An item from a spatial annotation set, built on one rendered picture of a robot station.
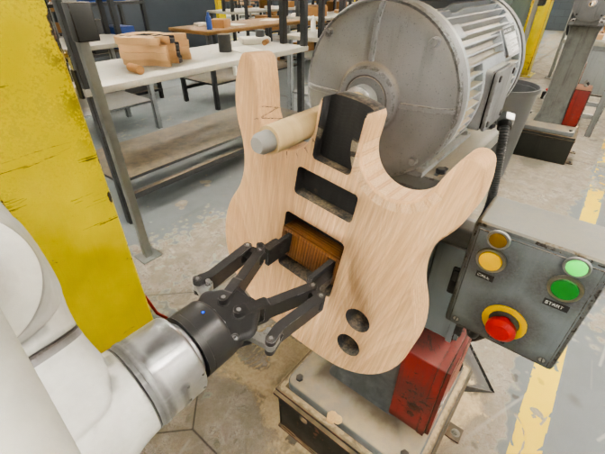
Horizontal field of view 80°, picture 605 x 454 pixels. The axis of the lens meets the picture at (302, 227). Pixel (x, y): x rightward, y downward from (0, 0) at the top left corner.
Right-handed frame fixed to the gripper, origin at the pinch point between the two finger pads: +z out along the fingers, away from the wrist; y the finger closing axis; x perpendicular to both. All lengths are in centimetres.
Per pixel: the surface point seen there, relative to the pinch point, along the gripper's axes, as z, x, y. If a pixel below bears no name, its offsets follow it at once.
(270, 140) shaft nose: -5.3, 18.0, -3.1
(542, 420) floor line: 84, -99, 64
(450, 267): 36.3, -17.7, 14.3
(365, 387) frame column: 32, -72, 8
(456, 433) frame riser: 58, -101, 40
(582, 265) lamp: 15.3, 8.2, 29.0
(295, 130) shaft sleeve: -1.6, 18.3, -2.8
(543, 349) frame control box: 16.1, -7.0, 32.0
